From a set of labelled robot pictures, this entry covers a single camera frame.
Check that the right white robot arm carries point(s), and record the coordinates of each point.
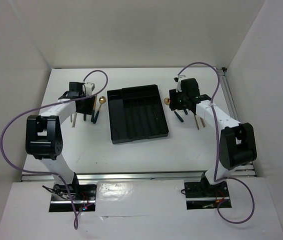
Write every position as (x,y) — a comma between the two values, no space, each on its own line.
(202,106)

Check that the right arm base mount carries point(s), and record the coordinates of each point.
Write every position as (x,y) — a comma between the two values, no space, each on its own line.
(199,198)

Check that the brown chopstick outer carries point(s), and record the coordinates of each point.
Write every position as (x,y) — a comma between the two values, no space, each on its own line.
(203,122)

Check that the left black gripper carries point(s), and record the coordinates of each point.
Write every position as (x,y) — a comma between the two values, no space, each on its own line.
(88,110)

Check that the aluminium rail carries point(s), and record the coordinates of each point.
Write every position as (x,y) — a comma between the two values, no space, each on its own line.
(237,140)
(89,178)

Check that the aluminium front rail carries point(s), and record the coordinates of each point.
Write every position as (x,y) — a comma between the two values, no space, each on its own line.
(89,178)

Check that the gold spoon green handle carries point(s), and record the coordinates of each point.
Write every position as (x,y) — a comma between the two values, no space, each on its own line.
(167,101)
(101,101)

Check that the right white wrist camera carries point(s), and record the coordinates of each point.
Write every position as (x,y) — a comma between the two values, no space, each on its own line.
(178,80)

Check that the aluminium right side rail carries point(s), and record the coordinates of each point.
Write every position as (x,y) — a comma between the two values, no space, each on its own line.
(237,140)

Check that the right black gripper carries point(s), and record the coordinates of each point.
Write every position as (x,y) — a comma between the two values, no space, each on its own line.
(174,104)

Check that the black cutlery organizer tray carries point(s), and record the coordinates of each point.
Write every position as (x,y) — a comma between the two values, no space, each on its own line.
(131,114)

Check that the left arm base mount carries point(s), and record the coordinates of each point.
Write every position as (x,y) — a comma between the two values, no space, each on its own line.
(84,200)

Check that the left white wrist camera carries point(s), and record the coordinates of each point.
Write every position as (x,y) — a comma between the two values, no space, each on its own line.
(88,88)

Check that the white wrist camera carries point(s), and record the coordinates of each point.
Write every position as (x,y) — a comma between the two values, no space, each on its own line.
(178,80)
(88,88)

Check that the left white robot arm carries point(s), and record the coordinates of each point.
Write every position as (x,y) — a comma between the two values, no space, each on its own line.
(44,139)

